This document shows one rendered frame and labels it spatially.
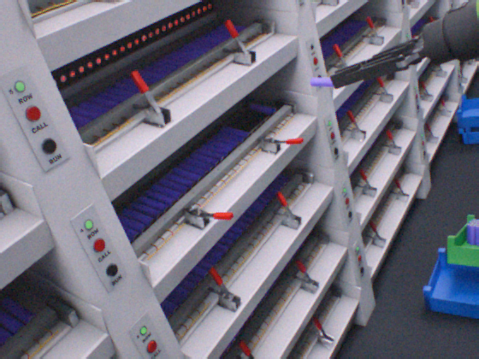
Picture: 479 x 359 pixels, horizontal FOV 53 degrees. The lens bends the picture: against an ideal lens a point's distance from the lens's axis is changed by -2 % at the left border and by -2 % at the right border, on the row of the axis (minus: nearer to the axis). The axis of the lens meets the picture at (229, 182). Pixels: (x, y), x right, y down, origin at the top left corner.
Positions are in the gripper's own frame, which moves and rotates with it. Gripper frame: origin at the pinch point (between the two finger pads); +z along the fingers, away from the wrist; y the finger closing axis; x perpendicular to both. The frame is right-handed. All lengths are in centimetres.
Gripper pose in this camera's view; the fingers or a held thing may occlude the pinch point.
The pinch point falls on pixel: (350, 74)
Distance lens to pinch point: 101.0
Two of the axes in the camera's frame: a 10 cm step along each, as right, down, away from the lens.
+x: 4.7, 8.4, 2.7
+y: -5.3, 5.1, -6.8
